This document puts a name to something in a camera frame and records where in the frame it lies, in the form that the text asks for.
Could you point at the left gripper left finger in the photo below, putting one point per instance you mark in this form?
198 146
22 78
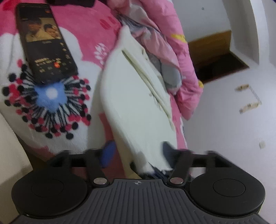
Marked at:
63 184

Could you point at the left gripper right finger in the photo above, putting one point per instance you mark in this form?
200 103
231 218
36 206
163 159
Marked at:
213 183

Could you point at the cream white fleece sweater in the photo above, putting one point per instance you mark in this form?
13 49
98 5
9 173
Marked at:
137 107

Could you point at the pink floral bed sheet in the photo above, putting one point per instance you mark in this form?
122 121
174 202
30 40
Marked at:
65 115

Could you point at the black smartphone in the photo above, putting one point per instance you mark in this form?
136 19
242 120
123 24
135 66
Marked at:
46 51

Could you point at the pink grey floral duvet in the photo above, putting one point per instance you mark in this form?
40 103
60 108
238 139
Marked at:
156 26

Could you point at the black garment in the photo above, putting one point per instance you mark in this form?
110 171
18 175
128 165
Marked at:
83 3

